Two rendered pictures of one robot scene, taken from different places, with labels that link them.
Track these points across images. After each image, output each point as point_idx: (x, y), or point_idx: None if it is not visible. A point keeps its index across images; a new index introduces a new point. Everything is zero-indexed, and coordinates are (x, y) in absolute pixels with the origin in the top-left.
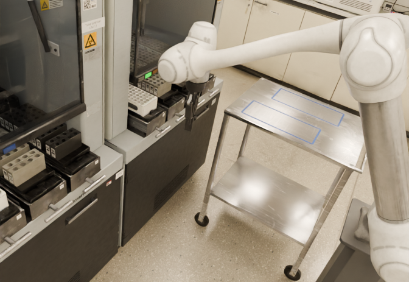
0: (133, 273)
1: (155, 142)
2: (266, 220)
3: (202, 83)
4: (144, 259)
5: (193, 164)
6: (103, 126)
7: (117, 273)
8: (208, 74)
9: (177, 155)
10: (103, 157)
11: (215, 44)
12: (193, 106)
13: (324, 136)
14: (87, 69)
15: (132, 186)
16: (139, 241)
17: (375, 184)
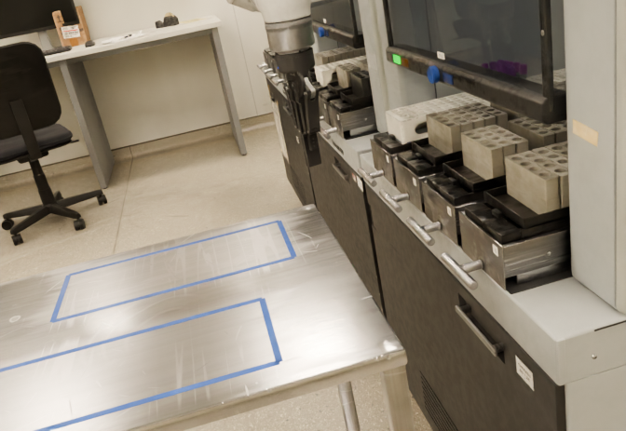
0: (364, 397)
1: (389, 209)
2: None
3: (277, 53)
4: (375, 417)
5: None
6: (384, 105)
7: (379, 381)
8: (267, 35)
9: (442, 351)
10: (365, 141)
11: None
12: (294, 106)
13: (38, 310)
14: None
15: (379, 248)
16: (415, 425)
17: None
